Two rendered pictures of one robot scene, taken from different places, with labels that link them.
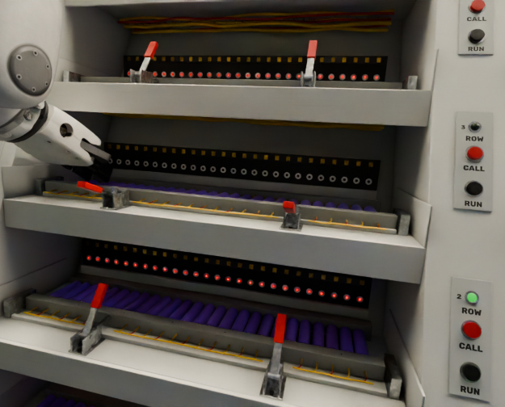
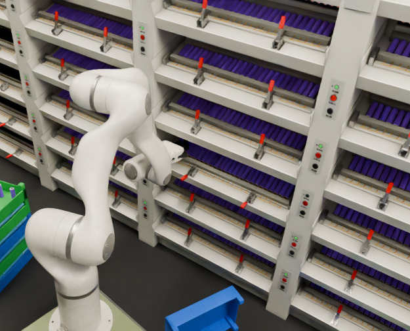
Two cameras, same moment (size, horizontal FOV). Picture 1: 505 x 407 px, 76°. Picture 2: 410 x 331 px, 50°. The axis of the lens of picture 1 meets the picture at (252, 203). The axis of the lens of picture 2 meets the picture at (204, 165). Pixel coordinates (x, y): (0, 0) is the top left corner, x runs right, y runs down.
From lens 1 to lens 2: 1.42 m
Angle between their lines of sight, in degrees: 49
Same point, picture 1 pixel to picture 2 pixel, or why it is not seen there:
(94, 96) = (178, 133)
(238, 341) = (237, 219)
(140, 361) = (206, 219)
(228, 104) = (228, 154)
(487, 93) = (314, 186)
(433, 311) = (285, 237)
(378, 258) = (273, 219)
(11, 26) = (162, 176)
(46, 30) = (168, 169)
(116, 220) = (193, 181)
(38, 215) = not seen: hidden behind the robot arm
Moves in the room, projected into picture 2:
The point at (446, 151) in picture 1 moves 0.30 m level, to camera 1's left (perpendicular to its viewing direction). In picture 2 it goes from (297, 199) to (215, 176)
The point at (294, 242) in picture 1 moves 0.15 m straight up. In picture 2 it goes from (249, 207) to (255, 175)
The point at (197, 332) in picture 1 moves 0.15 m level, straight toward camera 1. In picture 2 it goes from (225, 212) to (216, 237)
